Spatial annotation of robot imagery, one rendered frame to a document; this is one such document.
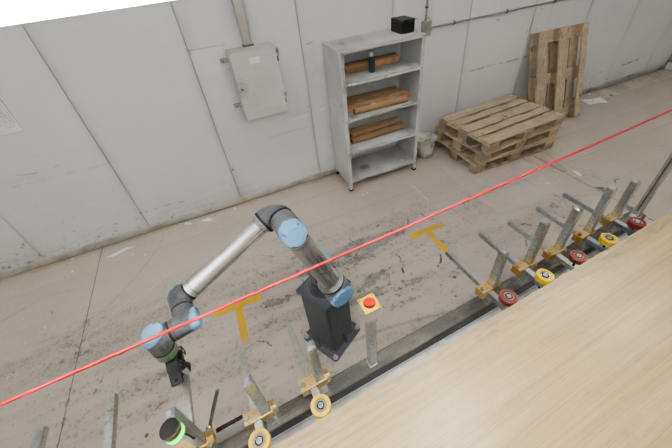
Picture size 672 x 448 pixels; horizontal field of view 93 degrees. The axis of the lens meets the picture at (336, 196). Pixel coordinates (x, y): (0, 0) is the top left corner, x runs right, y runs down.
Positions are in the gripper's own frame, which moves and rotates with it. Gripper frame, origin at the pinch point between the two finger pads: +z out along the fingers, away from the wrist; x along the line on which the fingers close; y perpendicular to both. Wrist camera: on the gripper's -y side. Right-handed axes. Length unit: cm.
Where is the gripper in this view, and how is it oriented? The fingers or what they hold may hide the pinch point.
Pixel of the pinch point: (186, 377)
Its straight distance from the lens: 181.3
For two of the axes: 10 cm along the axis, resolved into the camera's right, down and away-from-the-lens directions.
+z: 0.9, 7.7, 6.3
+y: -4.3, -5.4, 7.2
